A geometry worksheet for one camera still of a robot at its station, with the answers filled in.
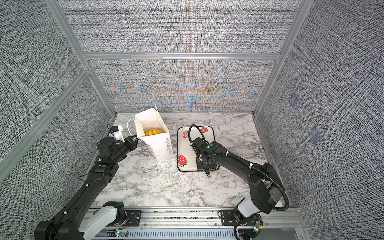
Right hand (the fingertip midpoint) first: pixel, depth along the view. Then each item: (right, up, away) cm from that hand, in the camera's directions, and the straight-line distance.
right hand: (203, 165), depth 84 cm
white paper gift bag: (-28, +20, -3) cm, 35 cm away
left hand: (-34, +17, -5) cm, 38 cm away
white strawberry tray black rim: (-10, +3, +11) cm, 15 cm away
